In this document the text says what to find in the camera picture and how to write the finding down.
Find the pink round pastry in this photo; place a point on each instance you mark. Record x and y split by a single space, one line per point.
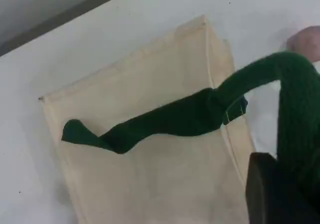
307 38

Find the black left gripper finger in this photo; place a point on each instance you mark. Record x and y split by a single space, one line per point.
270 199

